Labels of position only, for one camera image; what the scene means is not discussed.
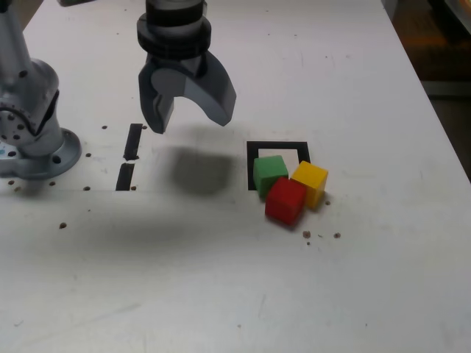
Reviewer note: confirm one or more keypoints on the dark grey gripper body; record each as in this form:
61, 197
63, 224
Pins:
176, 62

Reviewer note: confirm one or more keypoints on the grey background beam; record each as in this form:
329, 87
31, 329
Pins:
449, 87

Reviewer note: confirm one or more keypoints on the green cube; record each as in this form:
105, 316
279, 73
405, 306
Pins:
270, 171

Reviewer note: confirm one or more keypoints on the black tape square outline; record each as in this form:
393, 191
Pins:
276, 144

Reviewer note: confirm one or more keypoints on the black tape strip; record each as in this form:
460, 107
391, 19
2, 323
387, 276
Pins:
133, 141

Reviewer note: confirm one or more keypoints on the yellow cube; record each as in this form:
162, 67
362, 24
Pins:
311, 180

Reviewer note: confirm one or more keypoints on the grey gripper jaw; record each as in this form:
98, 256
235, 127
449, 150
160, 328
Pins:
149, 106
211, 95

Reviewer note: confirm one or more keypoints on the red cube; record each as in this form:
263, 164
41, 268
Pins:
285, 200

